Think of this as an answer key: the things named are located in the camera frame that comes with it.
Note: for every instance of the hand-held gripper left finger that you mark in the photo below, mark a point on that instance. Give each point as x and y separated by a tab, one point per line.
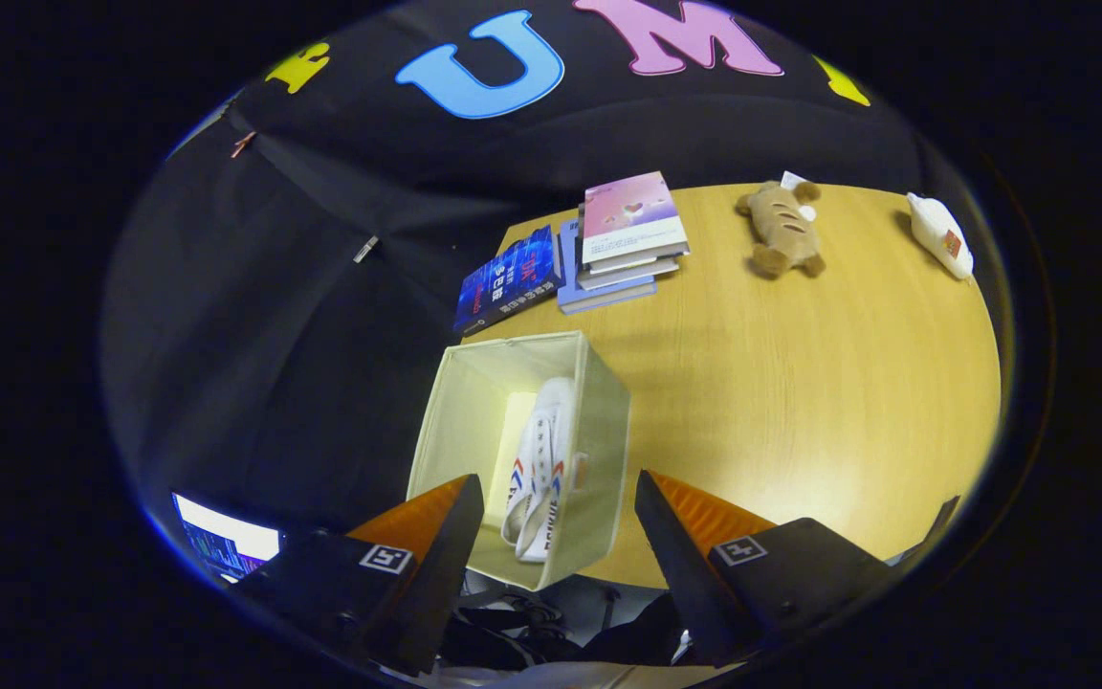
436	574

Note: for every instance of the black backdrop cloth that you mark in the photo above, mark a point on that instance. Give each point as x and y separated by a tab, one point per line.
274	335

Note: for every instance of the cream fabric storage box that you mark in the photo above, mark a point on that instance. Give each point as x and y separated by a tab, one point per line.
599	450

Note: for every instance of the dark blue printed book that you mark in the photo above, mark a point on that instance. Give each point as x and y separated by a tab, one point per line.
508	277

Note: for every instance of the brown plush toy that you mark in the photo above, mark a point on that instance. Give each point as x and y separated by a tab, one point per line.
783	230

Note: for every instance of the silver clip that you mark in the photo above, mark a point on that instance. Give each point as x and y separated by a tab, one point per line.
365	249

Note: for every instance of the pink clip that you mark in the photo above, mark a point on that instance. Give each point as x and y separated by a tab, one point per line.
243	144

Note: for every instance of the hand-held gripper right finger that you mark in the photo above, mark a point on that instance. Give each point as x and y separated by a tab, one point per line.
680	574

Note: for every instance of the pink cover book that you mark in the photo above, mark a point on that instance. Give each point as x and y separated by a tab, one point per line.
632	215

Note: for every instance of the white striped sneaker shoe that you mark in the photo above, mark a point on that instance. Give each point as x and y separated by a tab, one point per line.
559	431
520	498

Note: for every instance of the white paper tag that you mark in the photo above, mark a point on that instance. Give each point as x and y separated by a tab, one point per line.
792	180

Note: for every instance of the computer monitor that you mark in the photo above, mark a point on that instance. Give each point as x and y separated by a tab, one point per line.
226	541

